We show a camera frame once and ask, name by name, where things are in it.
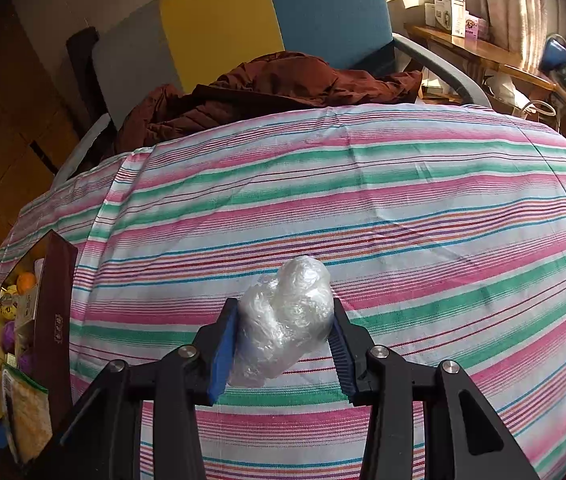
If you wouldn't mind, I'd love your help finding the green snack packet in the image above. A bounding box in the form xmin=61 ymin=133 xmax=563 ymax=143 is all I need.
xmin=1 ymin=364 xmax=53 ymax=465

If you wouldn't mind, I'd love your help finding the purple small toy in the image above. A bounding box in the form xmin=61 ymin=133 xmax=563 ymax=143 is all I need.
xmin=1 ymin=321 xmax=16 ymax=354

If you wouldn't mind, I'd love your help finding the yellow plush toy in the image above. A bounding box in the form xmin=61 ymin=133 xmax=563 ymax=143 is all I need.
xmin=0 ymin=285 xmax=19 ymax=322

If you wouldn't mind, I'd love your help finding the orange fruit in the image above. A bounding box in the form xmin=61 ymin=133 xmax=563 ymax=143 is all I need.
xmin=16 ymin=272 xmax=38 ymax=296

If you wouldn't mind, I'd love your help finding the clear plastic bag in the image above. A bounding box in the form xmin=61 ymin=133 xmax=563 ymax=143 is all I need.
xmin=229 ymin=256 xmax=334 ymax=388

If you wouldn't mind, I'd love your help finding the gold metal tray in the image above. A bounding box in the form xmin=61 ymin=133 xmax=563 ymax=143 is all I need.
xmin=0 ymin=230 xmax=78 ymax=429

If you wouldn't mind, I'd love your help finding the striped bed sheet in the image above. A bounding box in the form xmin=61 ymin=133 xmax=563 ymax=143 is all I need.
xmin=0 ymin=105 xmax=566 ymax=479

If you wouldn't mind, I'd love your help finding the white armrest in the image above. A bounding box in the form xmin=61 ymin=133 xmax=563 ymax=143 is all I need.
xmin=51 ymin=113 xmax=112 ymax=190

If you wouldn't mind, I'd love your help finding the wooden desk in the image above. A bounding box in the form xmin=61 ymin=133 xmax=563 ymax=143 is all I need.
xmin=405 ymin=24 xmax=566 ymax=104

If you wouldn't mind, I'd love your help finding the blue desk lamp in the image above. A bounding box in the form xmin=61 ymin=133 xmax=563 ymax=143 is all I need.
xmin=539 ymin=34 xmax=566 ymax=91

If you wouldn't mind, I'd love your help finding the dark red jacket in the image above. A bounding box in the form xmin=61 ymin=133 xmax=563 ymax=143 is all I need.
xmin=112 ymin=51 xmax=422 ymax=154

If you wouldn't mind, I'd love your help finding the white carton box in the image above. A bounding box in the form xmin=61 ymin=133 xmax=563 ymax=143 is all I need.
xmin=434 ymin=0 xmax=466 ymax=38

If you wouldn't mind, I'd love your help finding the beige curtain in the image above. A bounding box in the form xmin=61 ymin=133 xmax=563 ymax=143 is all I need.
xmin=486 ymin=0 xmax=547 ymax=70

